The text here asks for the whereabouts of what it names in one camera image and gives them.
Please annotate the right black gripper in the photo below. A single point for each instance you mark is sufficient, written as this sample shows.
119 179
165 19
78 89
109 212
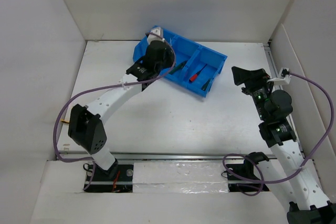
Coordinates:
241 75

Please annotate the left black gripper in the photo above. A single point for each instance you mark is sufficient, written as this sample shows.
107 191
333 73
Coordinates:
170 59

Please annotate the green-handled cutting pliers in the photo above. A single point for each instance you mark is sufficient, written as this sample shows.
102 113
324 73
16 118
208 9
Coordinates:
178 67

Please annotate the large green-handled screwdriver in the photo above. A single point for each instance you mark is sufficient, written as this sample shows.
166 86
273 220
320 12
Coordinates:
207 85

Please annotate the red-handled screwdriver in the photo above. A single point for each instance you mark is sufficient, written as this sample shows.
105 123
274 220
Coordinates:
196 75

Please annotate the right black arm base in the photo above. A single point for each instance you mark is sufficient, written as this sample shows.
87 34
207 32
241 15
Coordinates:
246 169

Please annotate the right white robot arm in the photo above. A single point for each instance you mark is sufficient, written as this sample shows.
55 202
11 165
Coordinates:
298 192

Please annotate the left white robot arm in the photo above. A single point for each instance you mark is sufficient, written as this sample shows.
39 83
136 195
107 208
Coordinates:
86 126

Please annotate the blue three-compartment plastic bin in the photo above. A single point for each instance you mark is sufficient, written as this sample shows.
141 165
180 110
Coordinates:
197 56

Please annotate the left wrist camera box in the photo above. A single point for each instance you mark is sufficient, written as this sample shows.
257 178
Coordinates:
155 34

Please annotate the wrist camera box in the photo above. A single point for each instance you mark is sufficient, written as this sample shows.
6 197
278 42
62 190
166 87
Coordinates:
155 34
283 78

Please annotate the aluminium side rail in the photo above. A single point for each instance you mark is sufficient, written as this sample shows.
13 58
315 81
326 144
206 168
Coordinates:
273 70

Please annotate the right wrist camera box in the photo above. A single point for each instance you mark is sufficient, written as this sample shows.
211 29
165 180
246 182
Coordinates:
283 78

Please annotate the yellow-handled needle-nose pliers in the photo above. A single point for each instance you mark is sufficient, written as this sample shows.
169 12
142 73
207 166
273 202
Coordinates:
64 121

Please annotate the aluminium front rail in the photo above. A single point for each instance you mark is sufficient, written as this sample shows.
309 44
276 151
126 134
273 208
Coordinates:
150 157

